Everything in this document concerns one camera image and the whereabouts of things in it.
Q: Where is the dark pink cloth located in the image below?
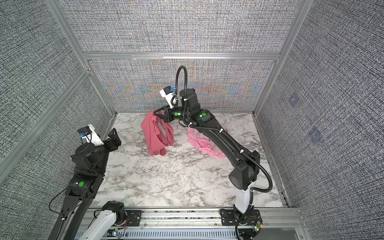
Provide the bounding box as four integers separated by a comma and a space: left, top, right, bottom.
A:
141, 111, 175, 156

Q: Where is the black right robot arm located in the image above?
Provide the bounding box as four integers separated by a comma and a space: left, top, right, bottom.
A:
97, 89, 263, 222

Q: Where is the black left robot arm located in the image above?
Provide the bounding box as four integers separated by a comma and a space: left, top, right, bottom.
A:
49, 125, 142, 240

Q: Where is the light pink cloth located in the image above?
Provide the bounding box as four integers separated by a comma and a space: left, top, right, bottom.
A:
187, 128, 226, 158

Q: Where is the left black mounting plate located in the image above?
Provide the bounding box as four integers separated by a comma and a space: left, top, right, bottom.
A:
122, 210, 142, 227

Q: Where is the black mounting plate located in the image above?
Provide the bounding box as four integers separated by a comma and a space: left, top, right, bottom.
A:
219, 207, 263, 226
122, 210, 142, 227

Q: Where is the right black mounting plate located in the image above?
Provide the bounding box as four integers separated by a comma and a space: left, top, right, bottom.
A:
219, 207, 263, 226

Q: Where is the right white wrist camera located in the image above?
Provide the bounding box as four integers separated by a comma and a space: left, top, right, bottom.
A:
160, 86, 178, 109

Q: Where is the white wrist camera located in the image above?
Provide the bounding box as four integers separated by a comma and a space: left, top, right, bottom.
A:
77, 124, 104, 147
160, 86, 178, 109

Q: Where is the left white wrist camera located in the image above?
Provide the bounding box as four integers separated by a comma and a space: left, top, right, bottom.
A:
77, 124, 104, 147

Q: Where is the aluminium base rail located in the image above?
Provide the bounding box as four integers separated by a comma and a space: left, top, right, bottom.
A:
74, 207, 310, 240

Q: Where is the black corrugated cable conduit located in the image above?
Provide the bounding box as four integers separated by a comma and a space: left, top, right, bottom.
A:
173, 65, 274, 240

